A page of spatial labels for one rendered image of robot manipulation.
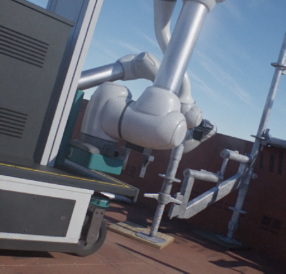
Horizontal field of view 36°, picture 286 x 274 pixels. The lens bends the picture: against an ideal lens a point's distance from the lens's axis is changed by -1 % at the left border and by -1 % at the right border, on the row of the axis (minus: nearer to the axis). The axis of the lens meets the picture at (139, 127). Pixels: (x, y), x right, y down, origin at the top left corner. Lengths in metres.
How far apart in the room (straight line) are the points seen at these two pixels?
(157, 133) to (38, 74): 0.45
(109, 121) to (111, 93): 0.11
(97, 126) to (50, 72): 0.28
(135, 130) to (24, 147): 0.39
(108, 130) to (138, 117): 0.13
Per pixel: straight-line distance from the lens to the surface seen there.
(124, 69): 2.45
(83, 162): 1.63
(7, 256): 1.63
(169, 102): 1.58
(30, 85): 1.49
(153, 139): 1.56
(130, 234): 2.34
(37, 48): 1.50
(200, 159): 3.36
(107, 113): 1.63
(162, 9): 1.87
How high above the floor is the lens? 0.54
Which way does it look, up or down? 1 degrees up
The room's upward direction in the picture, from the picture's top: 17 degrees clockwise
